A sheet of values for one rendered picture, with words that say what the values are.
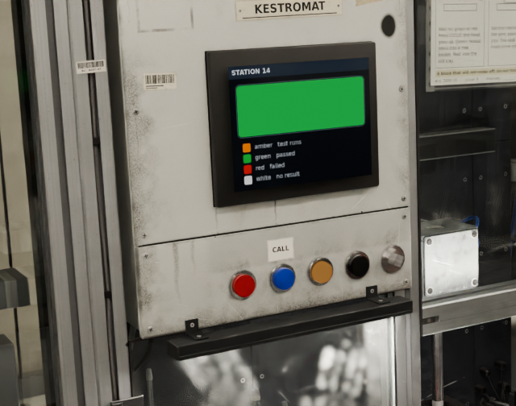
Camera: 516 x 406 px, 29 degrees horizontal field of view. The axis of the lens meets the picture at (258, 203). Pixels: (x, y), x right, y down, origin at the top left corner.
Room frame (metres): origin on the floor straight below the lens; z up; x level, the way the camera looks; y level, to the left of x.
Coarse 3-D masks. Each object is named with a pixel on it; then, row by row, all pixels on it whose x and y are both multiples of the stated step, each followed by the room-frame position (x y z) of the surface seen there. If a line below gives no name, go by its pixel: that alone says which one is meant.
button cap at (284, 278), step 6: (282, 270) 1.32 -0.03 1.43; (288, 270) 1.33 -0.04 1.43; (276, 276) 1.32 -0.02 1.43; (282, 276) 1.32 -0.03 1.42; (288, 276) 1.33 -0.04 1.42; (276, 282) 1.32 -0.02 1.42; (282, 282) 1.32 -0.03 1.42; (288, 282) 1.33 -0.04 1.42; (282, 288) 1.32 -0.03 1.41; (288, 288) 1.33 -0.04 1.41
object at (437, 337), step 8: (432, 336) 1.71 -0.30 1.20; (440, 336) 1.71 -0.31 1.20; (432, 344) 1.71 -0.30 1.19; (440, 344) 1.71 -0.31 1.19; (432, 352) 1.71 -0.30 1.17; (440, 352) 1.71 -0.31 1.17; (432, 360) 1.71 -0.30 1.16; (440, 360) 1.71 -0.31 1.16; (432, 368) 1.71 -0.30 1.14; (440, 368) 1.71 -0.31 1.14; (432, 376) 1.71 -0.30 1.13; (440, 376) 1.71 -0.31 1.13; (432, 384) 1.72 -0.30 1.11; (440, 384) 1.71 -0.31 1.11; (432, 392) 1.72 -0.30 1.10; (440, 392) 1.71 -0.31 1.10; (424, 400) 1.74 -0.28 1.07; (432, 400) 1.72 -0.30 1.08; (440, 400) 1.71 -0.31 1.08; (448, 400) 1.74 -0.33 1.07; (456, 400) 1.73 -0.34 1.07
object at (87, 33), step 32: (96, 0) 1.24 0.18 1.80; (96, 32) 1.24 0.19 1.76; (96, 96) 1.24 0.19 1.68; (96, 128) 1.24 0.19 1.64; (96, 160) 1.24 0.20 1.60; (96, 192) 1.23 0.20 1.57; (96, 224) 1.23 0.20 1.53; (96, 256) 1.23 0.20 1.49; (96, 288) 1.23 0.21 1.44; (96, 320) 1.23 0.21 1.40; (96, 352) 1.23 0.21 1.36; (128, 352) 1.25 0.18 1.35; (128, 384) 1.24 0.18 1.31
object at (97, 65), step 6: (84, 60) 1.23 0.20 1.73; (90, 60) 1.23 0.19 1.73; (96, 60) 1.24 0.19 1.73; (102, 60) 1.24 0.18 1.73; (78, 66) 1.23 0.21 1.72; (84, 66) 1.23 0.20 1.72; (90, 66) 1.23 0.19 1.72; (96, 66) 1.24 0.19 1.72; (102, 66) 1.24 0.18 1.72; (78, 72) 1.23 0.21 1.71; (84, 72) 1.23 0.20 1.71; (90, 72) 1.23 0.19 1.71
